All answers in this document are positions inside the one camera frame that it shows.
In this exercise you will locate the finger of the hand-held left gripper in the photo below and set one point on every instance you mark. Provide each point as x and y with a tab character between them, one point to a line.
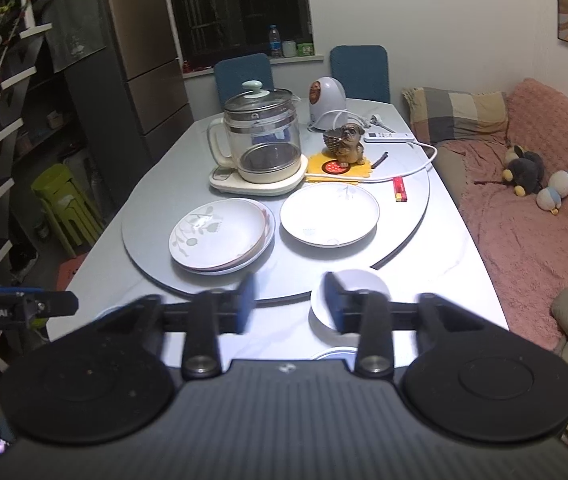
56	303

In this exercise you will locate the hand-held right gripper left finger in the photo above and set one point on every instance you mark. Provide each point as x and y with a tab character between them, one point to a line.
246	305

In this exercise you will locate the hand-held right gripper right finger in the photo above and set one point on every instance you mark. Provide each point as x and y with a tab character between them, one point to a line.
333	302

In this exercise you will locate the white floral plate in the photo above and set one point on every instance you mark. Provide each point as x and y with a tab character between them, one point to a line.
329	215

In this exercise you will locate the brown-rimmed floral plate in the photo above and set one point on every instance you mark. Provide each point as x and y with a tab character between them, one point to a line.
224	240

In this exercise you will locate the grey round turntable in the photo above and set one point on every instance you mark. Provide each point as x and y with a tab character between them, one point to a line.
399	230

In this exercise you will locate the cream kettle base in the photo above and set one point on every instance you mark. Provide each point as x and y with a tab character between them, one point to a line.
264	189

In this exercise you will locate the stack of green stools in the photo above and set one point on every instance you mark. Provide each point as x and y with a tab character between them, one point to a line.
59	185

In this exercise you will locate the red lighter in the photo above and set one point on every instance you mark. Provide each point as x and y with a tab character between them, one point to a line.
400	190

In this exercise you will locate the yellow scalloped mat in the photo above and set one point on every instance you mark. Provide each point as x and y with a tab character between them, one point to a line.
359	173

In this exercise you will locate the red dotted coaster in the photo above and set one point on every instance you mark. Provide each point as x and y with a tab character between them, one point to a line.
336	167

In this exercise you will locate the small brown stick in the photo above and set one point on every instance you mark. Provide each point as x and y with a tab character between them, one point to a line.
380	160

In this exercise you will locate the dog figurine with basket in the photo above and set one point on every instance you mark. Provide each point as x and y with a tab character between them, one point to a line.
349	145

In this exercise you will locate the white remote control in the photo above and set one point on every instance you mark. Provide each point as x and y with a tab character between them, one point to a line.
389	136

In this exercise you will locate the glass kettle jug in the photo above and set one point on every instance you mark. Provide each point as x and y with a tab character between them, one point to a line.
264	125

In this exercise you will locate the dark storage shelf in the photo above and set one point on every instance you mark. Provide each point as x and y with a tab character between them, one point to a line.
54	120

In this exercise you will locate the white round appliance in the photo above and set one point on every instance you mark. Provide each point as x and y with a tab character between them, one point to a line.
326	105

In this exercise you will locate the pink blanket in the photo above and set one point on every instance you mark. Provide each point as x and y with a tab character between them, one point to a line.
524	240

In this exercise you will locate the plaid pillow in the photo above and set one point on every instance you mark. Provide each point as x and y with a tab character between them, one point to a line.
459	115

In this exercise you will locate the white slatted partition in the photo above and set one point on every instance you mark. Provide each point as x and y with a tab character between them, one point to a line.
11	80

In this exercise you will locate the blue chair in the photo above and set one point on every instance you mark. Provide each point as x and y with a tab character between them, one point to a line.
359	70
239	75

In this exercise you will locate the black plush toy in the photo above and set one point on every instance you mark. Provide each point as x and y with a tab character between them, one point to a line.
526	172

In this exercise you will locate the white blue plush bird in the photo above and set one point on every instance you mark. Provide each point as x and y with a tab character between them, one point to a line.
556	190

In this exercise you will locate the green container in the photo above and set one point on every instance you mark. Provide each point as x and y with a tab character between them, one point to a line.
305	49

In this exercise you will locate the clear water bottle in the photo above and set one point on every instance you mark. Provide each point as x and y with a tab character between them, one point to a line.
275	42

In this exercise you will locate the dark cloth cover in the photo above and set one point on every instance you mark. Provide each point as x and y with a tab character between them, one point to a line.
74	25

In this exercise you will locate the grey refrigerator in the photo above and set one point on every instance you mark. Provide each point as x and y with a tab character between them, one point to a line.
134	35

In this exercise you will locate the dark window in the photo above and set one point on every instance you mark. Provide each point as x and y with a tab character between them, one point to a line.
224	5

